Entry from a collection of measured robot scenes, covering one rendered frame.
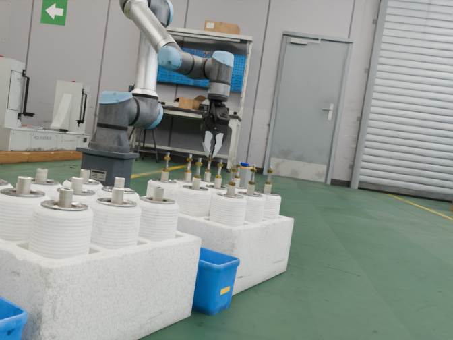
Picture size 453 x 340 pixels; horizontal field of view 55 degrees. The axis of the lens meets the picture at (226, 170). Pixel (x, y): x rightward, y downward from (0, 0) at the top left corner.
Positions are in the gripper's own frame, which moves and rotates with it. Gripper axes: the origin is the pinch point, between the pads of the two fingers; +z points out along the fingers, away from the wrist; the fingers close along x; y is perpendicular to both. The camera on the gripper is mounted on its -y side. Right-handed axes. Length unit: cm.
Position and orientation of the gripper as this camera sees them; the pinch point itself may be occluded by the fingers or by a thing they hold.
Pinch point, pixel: (211, 154)
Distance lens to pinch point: 150.9
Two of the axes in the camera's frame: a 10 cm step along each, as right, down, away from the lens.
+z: -1.4, 9.9, 0.6
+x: -9.5, -1.2, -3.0
